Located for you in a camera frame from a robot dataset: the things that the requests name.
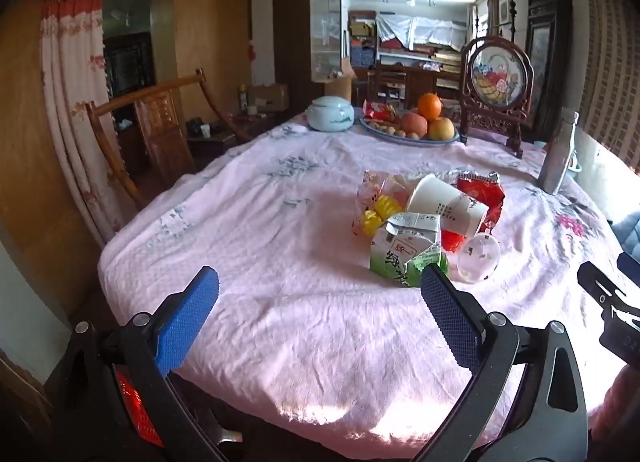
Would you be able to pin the tan wooden wardrobe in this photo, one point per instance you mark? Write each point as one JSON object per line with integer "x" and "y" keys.
{"x": 200, "y": 31}

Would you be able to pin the pink floral tablecloth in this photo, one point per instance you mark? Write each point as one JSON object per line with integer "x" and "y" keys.
{"x": 280, "y": 267}

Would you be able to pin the blue rimmed fruit plate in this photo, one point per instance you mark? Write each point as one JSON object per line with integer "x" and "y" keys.
{"x": 445, "y": 140}

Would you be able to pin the red foam fruit net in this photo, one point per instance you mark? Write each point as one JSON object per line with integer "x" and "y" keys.
{"x": 450, "y": 241}

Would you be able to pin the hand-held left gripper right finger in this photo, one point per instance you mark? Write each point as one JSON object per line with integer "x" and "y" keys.
{"x": 450, "y": 317}

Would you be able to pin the person's right forearm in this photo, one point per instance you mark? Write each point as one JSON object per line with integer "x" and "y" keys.
{"x": 620, "y": 407}

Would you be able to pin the cluttered storage shelves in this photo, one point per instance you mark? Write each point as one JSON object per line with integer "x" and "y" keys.
{"x": 435, "y": 61}

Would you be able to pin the small spray can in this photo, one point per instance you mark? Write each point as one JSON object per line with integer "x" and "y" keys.
{"x": 243, "y": 99}

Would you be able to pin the red foil snack bag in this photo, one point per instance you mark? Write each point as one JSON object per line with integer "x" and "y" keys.
{"x": 480, "y": 192}

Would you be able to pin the white red floral curtain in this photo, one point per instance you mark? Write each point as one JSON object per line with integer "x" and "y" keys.
{"x": 75, "y": 91}

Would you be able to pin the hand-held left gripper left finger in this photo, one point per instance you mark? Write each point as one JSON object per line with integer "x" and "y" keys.
{"x": 192, "y": 322}

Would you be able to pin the green drink carton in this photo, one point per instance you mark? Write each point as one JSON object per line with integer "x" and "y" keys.
{"x": 400, "y": 252}

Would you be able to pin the small red snack packet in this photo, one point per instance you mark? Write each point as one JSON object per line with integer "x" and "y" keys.
{"x": 380, "y": 110}

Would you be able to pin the wooden armchair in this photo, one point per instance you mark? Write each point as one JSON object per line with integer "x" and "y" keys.
{"x": 160, "y": 116}

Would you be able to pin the dark glass-door cabinet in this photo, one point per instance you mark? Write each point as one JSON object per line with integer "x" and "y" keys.
{"x": 305, "y": 21}

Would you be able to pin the clear wrapper with yellow pieces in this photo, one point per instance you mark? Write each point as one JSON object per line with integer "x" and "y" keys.
{"x": 380, "y": 207}

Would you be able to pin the white paper cup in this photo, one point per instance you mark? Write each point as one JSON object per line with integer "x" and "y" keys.
{"x": 440, "y": 202}

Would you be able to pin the dark framed standing screen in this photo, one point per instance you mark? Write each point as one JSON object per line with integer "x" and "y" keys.
{"x": 547, "y": 56}

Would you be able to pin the white cover cloth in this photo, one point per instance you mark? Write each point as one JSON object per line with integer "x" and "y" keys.
{"x": 425, "y": 29}

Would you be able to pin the wooden partition panel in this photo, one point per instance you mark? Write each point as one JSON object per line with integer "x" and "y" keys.
{"x": 30, "y": 141}

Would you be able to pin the red apple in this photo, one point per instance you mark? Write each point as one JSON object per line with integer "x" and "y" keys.
{"x": 412, "y": 124}

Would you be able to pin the orange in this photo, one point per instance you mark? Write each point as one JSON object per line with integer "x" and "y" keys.
{"x": 430, "y": 105}

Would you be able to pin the pile of brown nuts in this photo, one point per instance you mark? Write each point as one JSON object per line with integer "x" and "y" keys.
{"x": 387, "y": 129}

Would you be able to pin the metal bottle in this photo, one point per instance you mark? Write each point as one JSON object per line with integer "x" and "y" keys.
{"x": 557, "y": 156}

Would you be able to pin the pale blue ceramic jar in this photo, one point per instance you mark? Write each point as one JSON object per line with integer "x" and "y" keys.
{"x": 330, "y": 114}

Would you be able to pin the round embroidered table screen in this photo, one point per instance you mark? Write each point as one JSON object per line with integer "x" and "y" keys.
{"x": 497, "y": 76}

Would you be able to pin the cardboard box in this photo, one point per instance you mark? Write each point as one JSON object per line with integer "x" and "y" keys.
{"x": 270, "y": 97}

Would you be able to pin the low dark side table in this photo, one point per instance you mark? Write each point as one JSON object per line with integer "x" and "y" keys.
{"x": 220, "y": 139}

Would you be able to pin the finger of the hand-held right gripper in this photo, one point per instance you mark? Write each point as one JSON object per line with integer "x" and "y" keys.
{"x": 630, "y": 269}
{"x": 595, "y": 282}

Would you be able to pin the clear plastic cup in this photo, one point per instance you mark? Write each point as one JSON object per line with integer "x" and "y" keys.
{"x": 477, "y": 259}

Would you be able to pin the dark wooden cabinet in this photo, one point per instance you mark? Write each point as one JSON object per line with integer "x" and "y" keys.
{"x": 127, "y": 64}

